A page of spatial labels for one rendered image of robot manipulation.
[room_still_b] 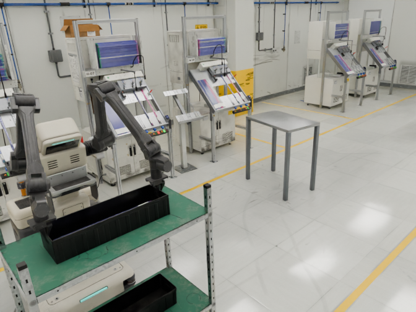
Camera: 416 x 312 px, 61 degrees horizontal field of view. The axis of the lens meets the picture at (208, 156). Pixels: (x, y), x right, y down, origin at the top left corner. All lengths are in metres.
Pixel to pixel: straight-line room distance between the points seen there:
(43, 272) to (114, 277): 1.02
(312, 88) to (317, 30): 1.16
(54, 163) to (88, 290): 0.89
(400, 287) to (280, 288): 0.86
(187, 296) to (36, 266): 0.94
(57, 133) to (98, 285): 1.06
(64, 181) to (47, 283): 0.75
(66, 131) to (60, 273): 0.80
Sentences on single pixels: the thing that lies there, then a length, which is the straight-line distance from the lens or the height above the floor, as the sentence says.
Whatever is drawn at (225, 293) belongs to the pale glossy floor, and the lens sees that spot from 2.76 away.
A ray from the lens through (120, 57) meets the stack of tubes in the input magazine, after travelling 4.32.
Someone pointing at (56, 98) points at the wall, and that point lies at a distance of 5.67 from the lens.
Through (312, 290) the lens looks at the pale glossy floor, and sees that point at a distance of 2.84.
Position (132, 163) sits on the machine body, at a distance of 4.46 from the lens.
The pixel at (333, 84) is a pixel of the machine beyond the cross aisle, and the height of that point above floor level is 0.52.
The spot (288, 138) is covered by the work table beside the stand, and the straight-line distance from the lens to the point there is 3.63.
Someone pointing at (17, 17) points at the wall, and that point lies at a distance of 5.50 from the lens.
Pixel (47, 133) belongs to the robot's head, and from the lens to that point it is 2.03.
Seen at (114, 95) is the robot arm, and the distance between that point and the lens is 1.81.
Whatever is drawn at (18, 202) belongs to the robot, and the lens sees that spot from 2.59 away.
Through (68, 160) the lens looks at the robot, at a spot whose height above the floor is 1.16.
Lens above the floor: 1.88
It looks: 22 degrees down
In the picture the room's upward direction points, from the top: 2 degrees counter-clockwise
